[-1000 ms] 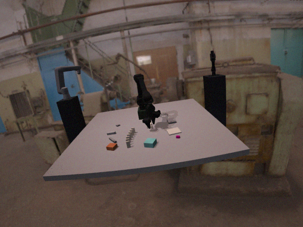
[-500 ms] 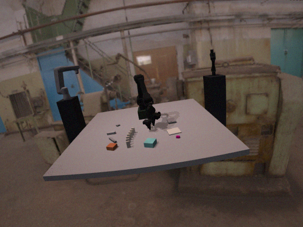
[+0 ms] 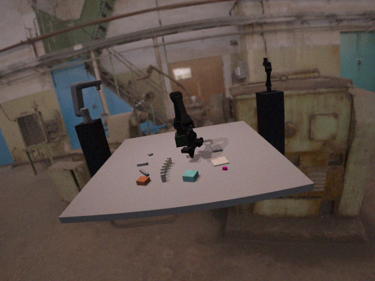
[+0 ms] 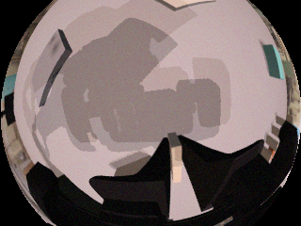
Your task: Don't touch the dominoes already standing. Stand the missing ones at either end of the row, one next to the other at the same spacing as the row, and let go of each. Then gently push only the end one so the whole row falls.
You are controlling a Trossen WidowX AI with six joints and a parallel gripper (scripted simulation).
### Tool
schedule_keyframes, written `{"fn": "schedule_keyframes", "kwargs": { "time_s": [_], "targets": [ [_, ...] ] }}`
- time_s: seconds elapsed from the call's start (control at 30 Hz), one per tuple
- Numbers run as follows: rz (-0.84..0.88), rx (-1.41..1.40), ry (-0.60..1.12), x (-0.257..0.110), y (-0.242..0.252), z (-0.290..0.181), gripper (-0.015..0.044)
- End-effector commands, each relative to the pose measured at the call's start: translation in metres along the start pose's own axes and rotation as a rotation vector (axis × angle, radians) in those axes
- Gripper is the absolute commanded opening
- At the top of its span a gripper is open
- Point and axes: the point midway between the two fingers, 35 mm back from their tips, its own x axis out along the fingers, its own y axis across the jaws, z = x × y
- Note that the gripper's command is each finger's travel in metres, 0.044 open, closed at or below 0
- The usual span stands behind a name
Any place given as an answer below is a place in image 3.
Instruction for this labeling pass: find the orange block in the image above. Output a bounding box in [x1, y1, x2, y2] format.
[136, 176, 150, 186]

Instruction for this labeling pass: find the teal box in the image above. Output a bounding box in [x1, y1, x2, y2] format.
[182, 170, 199, 182]

